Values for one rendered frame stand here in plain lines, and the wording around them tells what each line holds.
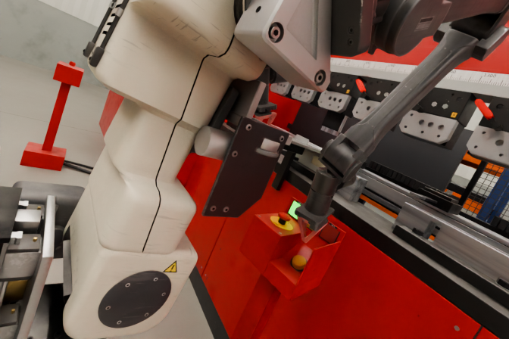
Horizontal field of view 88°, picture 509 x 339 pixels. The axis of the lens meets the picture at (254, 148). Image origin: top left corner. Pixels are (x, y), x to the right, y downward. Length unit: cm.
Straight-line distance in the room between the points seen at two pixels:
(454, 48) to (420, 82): 9
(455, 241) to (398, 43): 67
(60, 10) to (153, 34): 718
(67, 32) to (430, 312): 746
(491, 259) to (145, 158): 83
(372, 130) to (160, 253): 47
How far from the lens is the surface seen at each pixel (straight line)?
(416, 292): 85
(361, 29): 26
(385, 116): 62
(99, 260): 43
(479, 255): 92
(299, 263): 78
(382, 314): 90
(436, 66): 68
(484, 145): 93
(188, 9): 31
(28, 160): 256
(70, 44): 754
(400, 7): 35
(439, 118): 98
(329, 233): 83
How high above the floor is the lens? 107
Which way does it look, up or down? 9 degrees down
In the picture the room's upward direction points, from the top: 23 degrees clockwise
